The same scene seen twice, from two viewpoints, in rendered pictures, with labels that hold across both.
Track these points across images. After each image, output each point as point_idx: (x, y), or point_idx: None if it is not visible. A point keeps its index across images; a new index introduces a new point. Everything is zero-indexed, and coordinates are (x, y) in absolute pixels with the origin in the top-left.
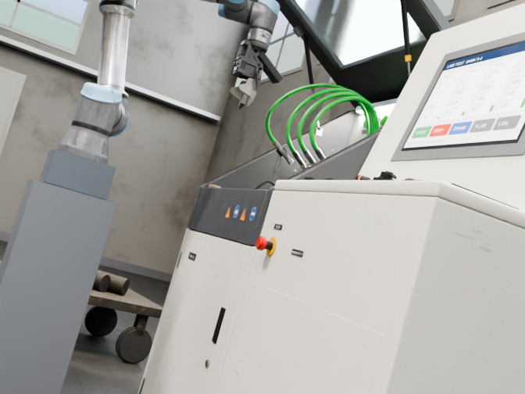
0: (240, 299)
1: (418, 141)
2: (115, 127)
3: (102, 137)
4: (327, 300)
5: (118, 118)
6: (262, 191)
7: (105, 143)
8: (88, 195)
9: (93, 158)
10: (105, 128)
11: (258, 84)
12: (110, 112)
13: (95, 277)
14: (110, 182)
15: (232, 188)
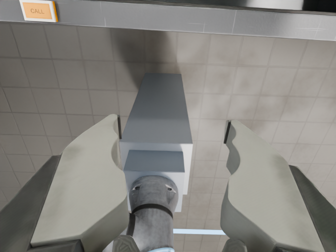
0: None
1: None
2: (128, 214)
3: (169, 207)
4: None
5: (141, 224)
6: (328, 40)
7: (166, 199)
8: (190, 164)
9: (177, 190)
10: (170, 216)
11: (333, 213)
12: (169, 234)
13: (187, 113)
14: (183, 162)
15: (187, 32)
